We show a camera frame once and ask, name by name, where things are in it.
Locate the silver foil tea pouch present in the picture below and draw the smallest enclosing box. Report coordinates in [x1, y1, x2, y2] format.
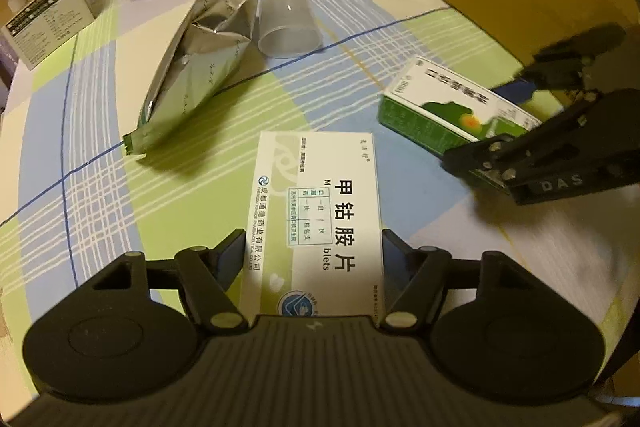
[122, 0, 259, 156]

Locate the checkered tablecloth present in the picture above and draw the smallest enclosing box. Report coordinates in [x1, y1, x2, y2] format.
[1, 0, 639, 360]

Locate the green white medicine box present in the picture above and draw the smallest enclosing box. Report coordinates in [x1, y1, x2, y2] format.
[378, 56, 540, 156]

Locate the white tablet medicine box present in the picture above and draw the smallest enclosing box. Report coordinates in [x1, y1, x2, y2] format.
[240, 131, 385, 320]

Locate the clear plastic cup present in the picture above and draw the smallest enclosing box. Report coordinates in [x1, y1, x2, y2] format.
[257, 0, 322, 58]

